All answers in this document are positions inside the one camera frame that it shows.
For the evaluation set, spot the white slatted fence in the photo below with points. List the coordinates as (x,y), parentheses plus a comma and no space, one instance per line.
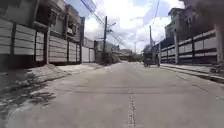
(58,50)

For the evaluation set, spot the pale concrete pavement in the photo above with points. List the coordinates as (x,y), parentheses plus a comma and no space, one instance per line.
(36,75)

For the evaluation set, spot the concrete kerb pavement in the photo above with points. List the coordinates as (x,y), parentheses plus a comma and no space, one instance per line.
(193,70)

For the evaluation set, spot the dark three-wheeled vehicle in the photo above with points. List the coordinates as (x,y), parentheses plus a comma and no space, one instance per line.
(150,57)

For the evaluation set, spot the row of houses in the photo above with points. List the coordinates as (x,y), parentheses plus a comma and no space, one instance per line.
(56,15)

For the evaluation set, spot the grey concrete road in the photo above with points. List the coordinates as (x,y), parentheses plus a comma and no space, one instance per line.
(133,86)

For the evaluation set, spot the utility pole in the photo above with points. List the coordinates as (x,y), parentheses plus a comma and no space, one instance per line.
(104,40)
(150,36)

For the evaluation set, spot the tall building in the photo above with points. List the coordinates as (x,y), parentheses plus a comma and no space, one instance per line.
(186,20)

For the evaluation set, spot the white panelled fence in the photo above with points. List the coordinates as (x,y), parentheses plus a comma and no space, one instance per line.
(200,46)

